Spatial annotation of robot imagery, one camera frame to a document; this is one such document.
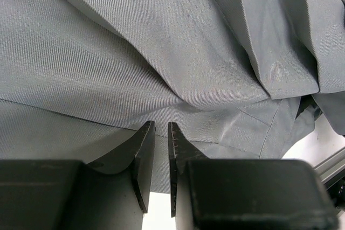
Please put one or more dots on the aluminium frame rail right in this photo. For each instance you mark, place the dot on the aluminium frame rail right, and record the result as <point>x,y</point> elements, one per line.
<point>331,170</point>

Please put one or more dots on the grey pleated skirt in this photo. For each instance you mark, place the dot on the grey pleated skirt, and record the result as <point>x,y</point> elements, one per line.
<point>241,78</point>

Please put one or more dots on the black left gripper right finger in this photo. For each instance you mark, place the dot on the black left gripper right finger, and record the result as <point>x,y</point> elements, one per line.
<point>180,151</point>

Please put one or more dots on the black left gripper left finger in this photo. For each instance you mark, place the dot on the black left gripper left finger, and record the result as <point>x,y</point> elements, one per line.
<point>136,154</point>

